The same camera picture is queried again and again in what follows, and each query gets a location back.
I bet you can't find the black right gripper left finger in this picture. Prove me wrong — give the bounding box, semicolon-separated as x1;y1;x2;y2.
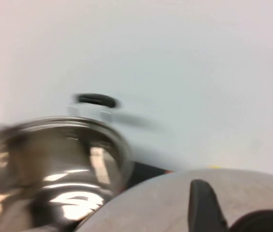
188;179;229;232

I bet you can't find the steel domed lid black knob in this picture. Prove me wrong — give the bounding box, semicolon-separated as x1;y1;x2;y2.
74;168;273;232

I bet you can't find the steel pot with green label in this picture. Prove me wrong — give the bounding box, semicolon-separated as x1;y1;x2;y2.
0;93;137;232

